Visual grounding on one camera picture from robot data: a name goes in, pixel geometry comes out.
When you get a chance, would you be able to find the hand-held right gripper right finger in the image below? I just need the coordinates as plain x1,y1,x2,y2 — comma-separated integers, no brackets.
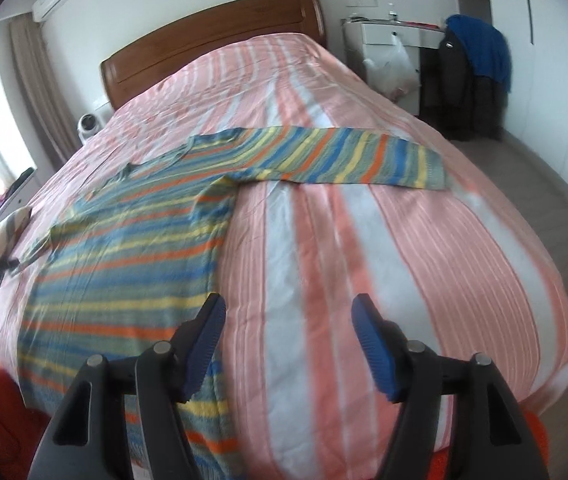
351,292,550,480

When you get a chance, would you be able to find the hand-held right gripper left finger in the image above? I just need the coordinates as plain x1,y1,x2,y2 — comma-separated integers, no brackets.
28,292,228,480

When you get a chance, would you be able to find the striped knit sweater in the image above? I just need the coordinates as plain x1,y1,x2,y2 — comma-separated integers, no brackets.
16,126,449,480

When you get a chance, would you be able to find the chair with blue clothes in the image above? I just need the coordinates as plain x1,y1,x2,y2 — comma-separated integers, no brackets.
421,27,510,142

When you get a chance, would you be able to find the striped pillow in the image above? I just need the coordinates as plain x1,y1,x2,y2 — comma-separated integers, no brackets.
0,206,33,261

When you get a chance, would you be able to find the bed with pink striped sheet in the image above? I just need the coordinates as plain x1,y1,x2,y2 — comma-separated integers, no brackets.
0,32,568,480

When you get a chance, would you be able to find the orange cloth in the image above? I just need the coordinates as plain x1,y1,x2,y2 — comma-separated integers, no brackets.
0,365,57,480

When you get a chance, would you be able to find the white round fan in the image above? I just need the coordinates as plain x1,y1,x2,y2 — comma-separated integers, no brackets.
76,114,102,143

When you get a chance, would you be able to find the beige curtain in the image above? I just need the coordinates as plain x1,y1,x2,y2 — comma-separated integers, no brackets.
8,14,82,171

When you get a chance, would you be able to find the white plastic bag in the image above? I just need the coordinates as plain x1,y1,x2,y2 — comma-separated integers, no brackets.
363,35,422,102

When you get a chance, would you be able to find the white desk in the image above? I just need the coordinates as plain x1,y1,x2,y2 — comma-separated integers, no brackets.
341,17,447,116

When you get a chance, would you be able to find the wooden headboard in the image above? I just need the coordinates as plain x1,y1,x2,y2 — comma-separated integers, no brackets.
100,0,327,113

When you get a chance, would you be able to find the blue cloth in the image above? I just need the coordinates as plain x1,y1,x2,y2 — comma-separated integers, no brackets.
445,14,511,95

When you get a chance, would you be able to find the white wardrobe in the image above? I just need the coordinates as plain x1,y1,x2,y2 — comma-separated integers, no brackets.
454,0,568,171

